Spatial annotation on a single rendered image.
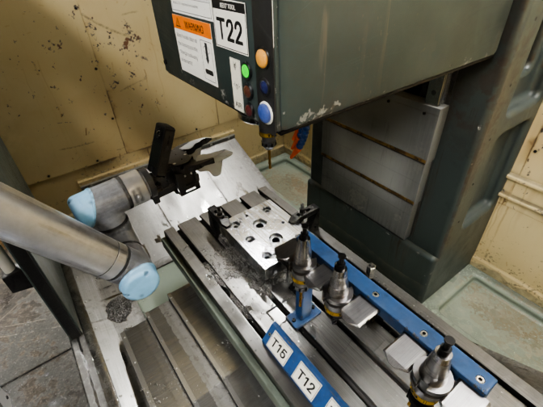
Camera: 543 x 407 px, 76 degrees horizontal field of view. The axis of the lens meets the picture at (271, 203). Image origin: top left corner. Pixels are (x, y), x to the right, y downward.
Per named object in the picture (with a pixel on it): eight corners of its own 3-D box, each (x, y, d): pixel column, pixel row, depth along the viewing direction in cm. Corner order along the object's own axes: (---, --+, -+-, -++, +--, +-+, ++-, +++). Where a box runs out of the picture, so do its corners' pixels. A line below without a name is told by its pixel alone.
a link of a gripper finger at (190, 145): (205, 152, 94) (183, 169, 87) (200, 132, 90) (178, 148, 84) (214, 154, 92) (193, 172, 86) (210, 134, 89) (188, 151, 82)
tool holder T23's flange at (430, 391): (456, 385, 58) (460, 378, 57) (435, 409, 56) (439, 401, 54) (423, 357, 62) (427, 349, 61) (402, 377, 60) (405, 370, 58)
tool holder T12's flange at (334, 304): (358, 301, 72) (359, 294, 71) (335, 315, 70) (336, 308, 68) (338, 282, 77) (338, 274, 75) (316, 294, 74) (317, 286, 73)
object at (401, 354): (403, 378, 59) (404, 375, 58) (378, 354, 62) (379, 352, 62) (427, 354, 62) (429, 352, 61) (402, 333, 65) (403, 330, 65)
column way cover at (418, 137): (404, 243, 128) (439, 109, 97) (317, 186, 159) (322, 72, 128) (412, 237, 130) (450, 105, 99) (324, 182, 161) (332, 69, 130)
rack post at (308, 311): (296, 331, 101) (296, 260, 83) (284, 318, 104) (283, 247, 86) (322, 312, 105) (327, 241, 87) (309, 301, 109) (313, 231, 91)
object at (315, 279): (315, 295, 73) (315, 292, 73) (299, 279, 77) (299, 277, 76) (339, 279, 76) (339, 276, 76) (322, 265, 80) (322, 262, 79)
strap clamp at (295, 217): (292, 243, 130) (292, 212, 121) (287, 239, 132) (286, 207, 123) (318, 228, 136) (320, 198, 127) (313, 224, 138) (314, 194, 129)
